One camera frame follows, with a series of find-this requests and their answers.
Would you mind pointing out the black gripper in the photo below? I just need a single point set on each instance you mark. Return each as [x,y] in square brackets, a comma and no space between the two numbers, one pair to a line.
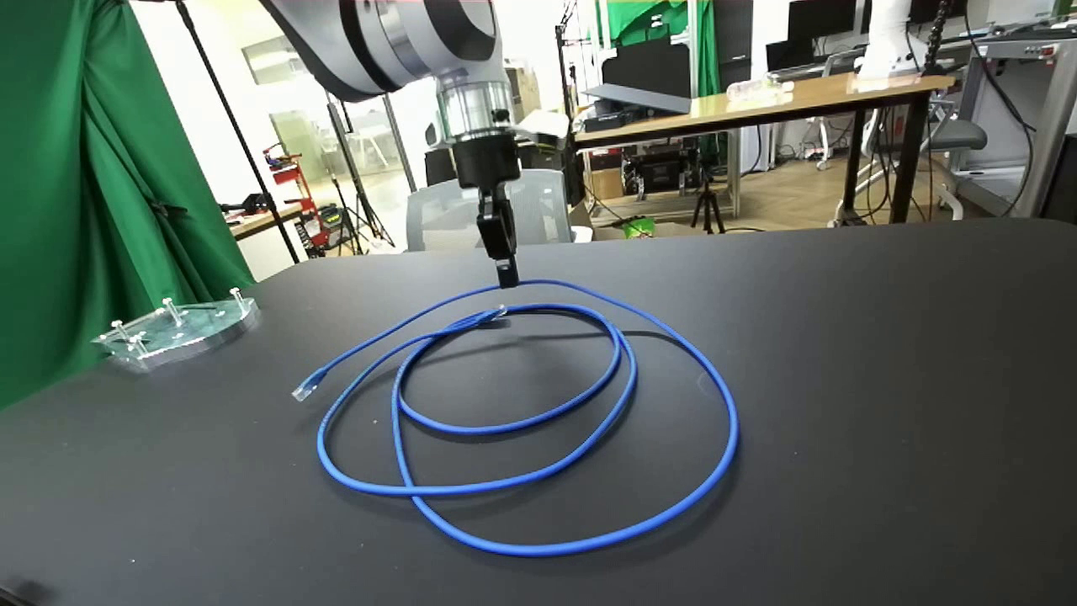
[487,162]

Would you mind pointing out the green backdrop curtain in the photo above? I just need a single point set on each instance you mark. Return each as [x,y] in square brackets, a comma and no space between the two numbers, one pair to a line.
[102,205]

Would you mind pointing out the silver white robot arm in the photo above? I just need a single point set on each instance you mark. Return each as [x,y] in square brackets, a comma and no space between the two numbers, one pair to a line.
[366,49]

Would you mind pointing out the clear acrylic plate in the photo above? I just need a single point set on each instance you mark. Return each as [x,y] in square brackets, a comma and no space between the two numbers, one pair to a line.
[175,333]

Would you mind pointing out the long wooden desk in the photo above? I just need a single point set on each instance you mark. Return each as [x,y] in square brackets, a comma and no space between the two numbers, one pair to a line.
[785,103]

